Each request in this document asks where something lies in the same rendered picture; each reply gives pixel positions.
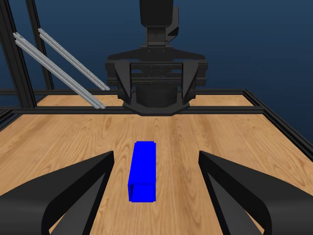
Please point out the blue hollow socket block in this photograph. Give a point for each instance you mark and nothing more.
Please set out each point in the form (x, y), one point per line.
(143, 166)

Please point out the black table frame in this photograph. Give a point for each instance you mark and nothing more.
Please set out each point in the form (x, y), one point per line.
(220, 109)

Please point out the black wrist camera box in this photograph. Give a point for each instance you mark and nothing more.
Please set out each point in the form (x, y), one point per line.
(156, 13)

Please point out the silver aluminium brace rail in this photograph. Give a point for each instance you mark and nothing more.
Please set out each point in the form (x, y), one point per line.
(73, 60)
(58, 71)

